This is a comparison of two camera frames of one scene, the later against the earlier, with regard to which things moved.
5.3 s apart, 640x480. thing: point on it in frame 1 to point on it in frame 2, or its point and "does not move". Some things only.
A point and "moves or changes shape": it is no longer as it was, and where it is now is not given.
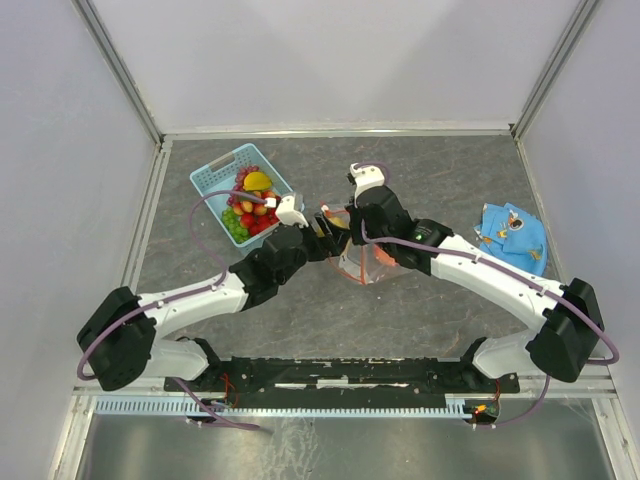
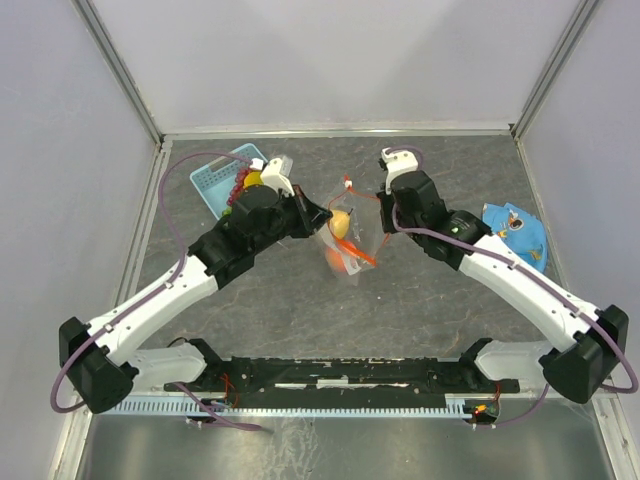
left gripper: [330, 245] to [311, 216]
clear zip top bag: [358, 261] moves or changes shape
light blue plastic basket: [219, 176] does not move
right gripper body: [355, 225] to [387, 202]
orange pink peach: [384, 257] to [335, 260]
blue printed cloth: [514, 236] does not move
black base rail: [343, 379] does not move
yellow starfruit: [257, 181] does not move
